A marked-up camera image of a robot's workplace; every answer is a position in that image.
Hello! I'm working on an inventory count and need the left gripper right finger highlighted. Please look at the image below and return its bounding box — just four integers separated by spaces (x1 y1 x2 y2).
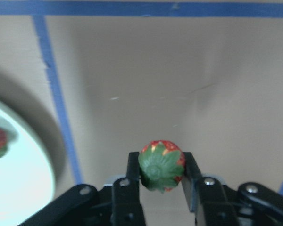
182 152 283 226

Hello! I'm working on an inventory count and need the light green plate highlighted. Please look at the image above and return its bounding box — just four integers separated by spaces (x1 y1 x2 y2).
0 101 56 226

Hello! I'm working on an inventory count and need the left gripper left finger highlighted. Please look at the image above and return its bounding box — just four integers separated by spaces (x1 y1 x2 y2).
22 152 146 226

